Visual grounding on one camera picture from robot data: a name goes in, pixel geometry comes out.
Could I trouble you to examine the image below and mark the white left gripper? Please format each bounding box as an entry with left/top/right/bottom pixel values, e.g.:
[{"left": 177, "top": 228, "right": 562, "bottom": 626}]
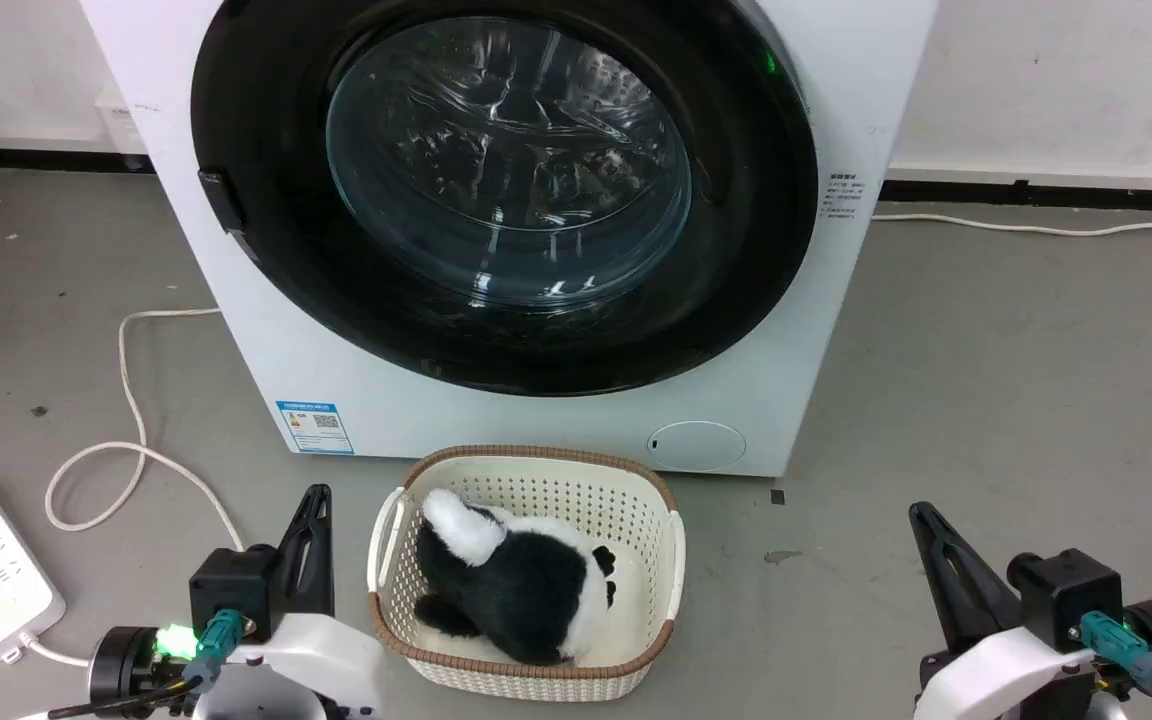
[{"left": 87, "top": 484, "right": 388, "bottom": 720}]

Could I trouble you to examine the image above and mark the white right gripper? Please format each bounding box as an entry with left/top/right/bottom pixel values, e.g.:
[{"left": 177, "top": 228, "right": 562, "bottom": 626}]
[{"left": 908, "top": 501, "right": 1152, "bottom": 720}]

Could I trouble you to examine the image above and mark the white front-load washing machine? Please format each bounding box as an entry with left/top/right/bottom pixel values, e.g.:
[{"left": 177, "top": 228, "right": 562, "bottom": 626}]
[{"left": 79, "top": 0, "right": 940, "bottom": 479}]

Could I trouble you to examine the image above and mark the black round washer door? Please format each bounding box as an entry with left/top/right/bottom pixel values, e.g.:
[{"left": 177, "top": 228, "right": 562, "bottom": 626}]
[{"left": 190, "top": 0, "right": 819, "bottom": 398}]

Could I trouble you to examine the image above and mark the blue energy label sticker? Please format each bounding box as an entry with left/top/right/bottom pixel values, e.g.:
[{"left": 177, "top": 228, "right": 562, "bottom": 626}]
[{"left": 275, "top": 400, "right": 356, "bottom": 457}]

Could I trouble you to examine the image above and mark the black and white panda plush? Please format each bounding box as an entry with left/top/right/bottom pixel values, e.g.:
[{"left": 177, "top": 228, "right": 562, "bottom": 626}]
[{"left": 413, "top": 487, "right": 620, "bottom": 667}]

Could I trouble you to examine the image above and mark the round white filter cover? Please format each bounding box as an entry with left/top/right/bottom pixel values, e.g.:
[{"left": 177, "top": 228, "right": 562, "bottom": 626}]
[{"left": 647, "top": 419, "right": 748, "bottom": 474}]

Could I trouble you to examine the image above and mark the cream plastic laundry basket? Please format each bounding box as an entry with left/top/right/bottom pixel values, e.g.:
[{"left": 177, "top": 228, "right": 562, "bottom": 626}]
[{"left": 367, "top": 445, "right": 687, "bottom": 703}]

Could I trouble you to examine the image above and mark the small text sticker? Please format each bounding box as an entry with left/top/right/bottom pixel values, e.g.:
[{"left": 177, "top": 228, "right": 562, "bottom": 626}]
[{"left": 823, "top": 171, "right": 868, "bottom": 222}]

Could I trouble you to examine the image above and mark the white box behind washer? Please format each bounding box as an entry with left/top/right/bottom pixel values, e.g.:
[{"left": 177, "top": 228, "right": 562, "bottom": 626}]
[{"left": 95, "top": 84, "right": 148, "bottom": 157}]

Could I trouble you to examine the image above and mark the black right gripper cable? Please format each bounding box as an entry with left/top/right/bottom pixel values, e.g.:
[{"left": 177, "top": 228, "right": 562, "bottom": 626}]
[{"left": 1080, "top": 611, "right": 1152, "bottom": 720}]

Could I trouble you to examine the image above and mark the thick white power strip cable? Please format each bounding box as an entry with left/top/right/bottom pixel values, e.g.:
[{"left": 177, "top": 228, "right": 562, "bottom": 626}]
[{"left": 19, "top": 307, "right": 248, "bottom": 669}]

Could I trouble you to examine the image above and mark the thin white floor cable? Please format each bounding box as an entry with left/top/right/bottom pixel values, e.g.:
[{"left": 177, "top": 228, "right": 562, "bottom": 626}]
[{"left": 870, "top": 207, "right": 1152, "bottom": 239}]

